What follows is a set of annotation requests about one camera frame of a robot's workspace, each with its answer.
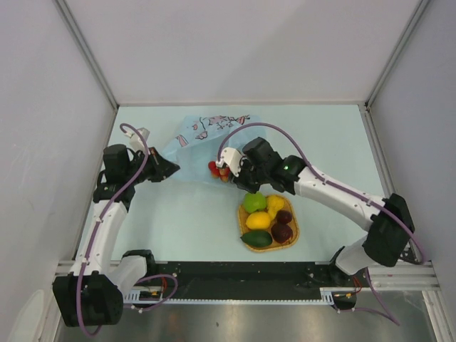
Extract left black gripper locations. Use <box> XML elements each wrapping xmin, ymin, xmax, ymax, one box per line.
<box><xmin>125</xmin><ymin>147</ymin><xmax>179</xmax><ymax>185</ymax></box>

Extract purple cable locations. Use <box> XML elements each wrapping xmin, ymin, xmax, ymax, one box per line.
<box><xmin>76</xmin><ymin>123</ymin><xmax>179</xmax><ymax>338</ymax></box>
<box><xmin>216</xmin><ymin>122</ymin><xmax>428</xmax><ymax>327</ymax></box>

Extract red cherry tomato bunch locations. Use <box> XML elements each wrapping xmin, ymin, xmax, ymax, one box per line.
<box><xmin>208</xmin><ymin>161</ymin><xmax>231</xmax><ymax>182</ymax></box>

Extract aluminium frame rail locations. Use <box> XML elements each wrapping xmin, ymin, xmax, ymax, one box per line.
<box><xmin>52</xmin><ymin>260</ymin><xmax>437</xmax><ymax>289</ymax></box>

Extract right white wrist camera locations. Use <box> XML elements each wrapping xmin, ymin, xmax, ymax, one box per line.
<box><xmin>215</xmin><ymin>147</ymin><xmax>243</xmax><ymax>177</ymax></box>

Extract green fake lime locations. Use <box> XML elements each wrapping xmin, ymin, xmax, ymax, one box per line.
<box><xmin>242</xmin><ymin>192</ymin><xmax>267</xmax><ymax>214</ymax></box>

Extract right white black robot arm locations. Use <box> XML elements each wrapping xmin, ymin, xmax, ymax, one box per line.
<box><xmin>219</xmin><ymin>138</ymin><xmax>415</xmax><ymax>286</ymax></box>

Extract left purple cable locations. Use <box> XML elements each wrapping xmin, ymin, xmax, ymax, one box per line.
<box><xmin>76</xmin><ymin>123</ymin><xmax>179</xmax><ymax>338</ymax></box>

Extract yellow fake lemon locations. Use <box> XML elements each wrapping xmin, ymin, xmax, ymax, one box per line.
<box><xmin>266</xmin><ymin>195</ymin><xmax>285</xmax><ymax>219</ymax></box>
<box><xmin>245</xmin><ymin>212</ymin><xmax>271</xmax><ymax>230</ymax></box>

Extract woven bamboo tray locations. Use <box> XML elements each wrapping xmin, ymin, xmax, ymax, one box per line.
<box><xmin>237</xmin><ymin>193</ymin><xmax>300</xmax><ymax>252</ymax></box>

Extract dark green fake avocado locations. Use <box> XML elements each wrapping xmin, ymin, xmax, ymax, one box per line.
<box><xmin>240</xmin><ymin>230</ymin><xmax>273</xmax><ymax>248</ymax></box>

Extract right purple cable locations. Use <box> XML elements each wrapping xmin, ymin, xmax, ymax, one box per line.
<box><xmin>216</xmin><ymin>122</ymin><xmax>428</xmax><ymax>327</ymax></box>

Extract light blue plastic bag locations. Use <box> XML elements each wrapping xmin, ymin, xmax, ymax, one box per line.
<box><xmin>162</xmin><ymin>115</ymin><xmax>261</xmax><ymax>186</ymax></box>

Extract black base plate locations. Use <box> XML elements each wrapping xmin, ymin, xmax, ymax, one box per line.
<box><xmin>125</xmin><ymin>261</ymin><xmax>369</xmax><ymax>311</ymax></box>

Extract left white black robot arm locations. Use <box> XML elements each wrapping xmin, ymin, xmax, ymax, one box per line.
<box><xmin>53</xmin><ymin>144</ymin><xmax>180</xmax><ymax>327</ymax></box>

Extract white slotted cable duct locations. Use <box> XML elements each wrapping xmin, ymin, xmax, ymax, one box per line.
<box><xmin>123</xmin><ymin>288</ymin><xmax>164</xmax><ymax>305</ymax></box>

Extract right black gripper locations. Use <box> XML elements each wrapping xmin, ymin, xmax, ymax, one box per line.
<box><xmin>227</xmin><ymin>158</ymin><xmax>268</xmax><ymax>195</ymax></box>

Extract dark red fake plum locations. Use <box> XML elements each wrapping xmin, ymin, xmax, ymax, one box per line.
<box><xmin>276</xmin><ymin>209</ymin><xmax>293</xmax><ymax>224</ymax></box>
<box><xmin>271</xmin><ymin>223</ymin><xmax>294</xmax><ymax>244</ymax></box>

